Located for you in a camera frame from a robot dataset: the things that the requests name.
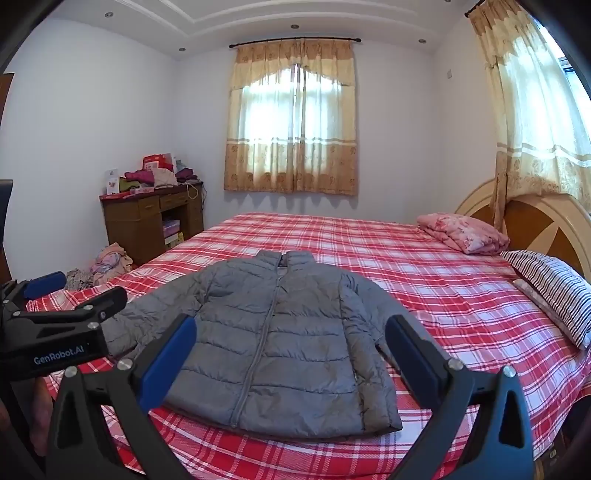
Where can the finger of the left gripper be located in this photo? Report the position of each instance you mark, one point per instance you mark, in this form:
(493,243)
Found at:
(95,310)
(44,285)

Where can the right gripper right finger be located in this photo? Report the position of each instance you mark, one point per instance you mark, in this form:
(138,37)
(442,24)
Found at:
(500,444)

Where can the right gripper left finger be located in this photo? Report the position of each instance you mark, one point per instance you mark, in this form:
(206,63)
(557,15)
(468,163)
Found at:
(80,445)

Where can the grey puffer jacket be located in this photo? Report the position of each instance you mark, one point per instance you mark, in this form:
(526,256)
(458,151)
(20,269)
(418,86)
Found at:
(286,347)

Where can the clothes pile on floor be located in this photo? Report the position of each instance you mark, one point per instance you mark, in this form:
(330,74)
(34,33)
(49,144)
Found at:
(112,262)

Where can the clothes pile on desk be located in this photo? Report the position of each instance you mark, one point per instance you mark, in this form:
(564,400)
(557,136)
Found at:
(156,179)

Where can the brown wooden desk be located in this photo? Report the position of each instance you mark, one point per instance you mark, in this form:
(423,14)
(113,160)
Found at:
(136,222)

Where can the white card on desk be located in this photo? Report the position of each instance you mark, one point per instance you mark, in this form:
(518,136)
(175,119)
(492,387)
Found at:
(111,182)

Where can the red plaid bed sheet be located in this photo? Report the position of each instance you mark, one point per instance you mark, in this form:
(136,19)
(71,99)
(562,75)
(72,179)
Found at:
(468,303)

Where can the red box on desk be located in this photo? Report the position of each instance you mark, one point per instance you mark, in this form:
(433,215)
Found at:
(158,161)

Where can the striped pillow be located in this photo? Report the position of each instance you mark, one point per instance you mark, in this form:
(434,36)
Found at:
(564,292)

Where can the pink floral folded blanket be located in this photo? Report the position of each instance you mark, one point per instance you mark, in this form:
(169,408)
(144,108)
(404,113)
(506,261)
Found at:
(465,234)

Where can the cream wooden headboard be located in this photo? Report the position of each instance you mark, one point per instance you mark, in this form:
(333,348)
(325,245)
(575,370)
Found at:
(555,225)

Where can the beige side window curtain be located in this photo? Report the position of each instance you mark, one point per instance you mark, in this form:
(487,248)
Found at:
(542,112)

